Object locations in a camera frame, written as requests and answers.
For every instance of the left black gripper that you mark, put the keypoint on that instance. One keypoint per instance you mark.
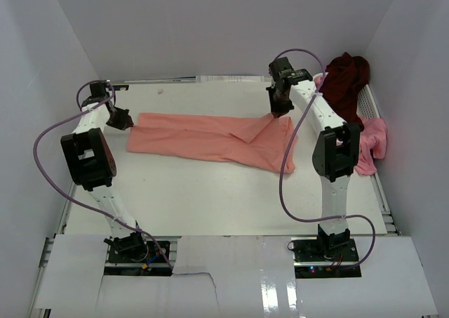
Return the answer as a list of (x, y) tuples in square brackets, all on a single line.
[(125, 121)]

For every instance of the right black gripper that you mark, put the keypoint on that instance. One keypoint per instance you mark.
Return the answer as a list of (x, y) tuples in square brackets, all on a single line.
[(276, 110)]

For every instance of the salmon pink t shirt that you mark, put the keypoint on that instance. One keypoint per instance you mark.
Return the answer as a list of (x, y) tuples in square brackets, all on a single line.
[(256, 142)]

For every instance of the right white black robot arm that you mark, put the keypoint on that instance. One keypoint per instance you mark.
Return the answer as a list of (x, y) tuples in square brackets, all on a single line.
[(334, 157)]

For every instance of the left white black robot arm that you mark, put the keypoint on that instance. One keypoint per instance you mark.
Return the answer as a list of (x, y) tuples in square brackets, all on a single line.
[(92, 166)]

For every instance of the black label sticker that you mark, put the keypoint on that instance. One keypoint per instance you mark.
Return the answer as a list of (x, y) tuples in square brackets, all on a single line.
[(121, 87)]

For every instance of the dark red shirt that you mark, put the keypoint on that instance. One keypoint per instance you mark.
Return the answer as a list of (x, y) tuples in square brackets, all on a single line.
[(356, 67)]

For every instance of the papers behind table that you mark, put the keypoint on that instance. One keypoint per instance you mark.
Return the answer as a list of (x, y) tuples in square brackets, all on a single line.
[(230, 78)]

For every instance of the white plastic laundry basket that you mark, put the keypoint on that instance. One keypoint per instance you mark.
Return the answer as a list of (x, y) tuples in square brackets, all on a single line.
[(368, 100)]

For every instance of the pink shirt in basket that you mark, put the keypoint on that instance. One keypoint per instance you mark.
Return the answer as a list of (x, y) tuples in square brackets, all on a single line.
[(372, 145)]

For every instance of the white paper sheets front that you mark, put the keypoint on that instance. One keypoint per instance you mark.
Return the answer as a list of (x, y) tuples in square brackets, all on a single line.
[(233, 277)]

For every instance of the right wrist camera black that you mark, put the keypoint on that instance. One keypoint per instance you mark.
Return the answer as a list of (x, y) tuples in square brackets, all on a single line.
[(282, 72)]

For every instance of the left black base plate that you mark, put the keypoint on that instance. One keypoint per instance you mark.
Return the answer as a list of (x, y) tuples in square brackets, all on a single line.
[(146, 263)]

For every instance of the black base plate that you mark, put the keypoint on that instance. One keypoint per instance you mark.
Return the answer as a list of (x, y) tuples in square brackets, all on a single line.
[(146, 263), (312, 262)]

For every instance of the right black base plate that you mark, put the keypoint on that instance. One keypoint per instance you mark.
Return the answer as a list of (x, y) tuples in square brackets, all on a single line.
[(312, 262)]

